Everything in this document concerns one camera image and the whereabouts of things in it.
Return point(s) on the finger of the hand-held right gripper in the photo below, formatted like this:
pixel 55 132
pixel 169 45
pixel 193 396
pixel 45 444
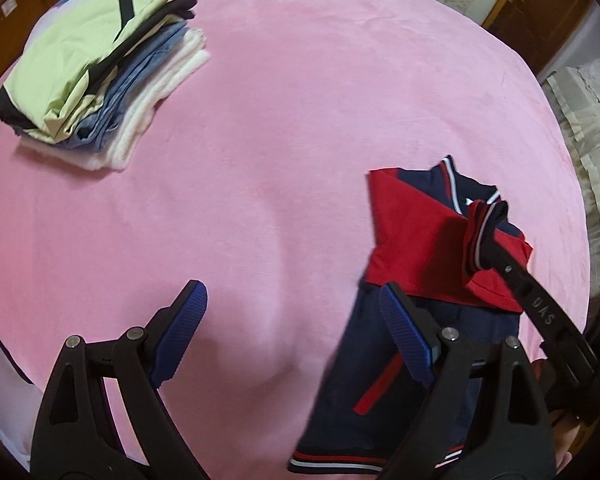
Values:
pixel 525 285

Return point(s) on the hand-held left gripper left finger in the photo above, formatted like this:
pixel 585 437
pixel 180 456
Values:
pixel 180 330

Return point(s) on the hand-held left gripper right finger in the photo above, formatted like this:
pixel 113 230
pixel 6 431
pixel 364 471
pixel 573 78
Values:
pixel 405 330

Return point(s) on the navy and red polo shirt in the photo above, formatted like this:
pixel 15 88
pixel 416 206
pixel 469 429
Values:
pixel 415 230

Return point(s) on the person's right hand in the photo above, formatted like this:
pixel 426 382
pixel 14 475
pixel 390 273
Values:
pixel 567 440

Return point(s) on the cream lace cloth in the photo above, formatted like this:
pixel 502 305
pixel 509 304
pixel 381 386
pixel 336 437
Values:
pixel 590 125

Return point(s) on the pink blanket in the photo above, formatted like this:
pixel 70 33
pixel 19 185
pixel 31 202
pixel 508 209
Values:
pixel 280 135

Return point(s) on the blue denim folded garment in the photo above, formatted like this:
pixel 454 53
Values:
pixel 130 85

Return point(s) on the wooden door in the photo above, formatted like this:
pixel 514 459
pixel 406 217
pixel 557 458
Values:
pixel 545 10

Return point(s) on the light green folded shirt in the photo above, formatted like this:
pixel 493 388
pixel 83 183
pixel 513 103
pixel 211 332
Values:
pixel 65 55

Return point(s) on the black folded garment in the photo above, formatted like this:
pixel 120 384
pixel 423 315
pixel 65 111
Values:
pixel 177 5

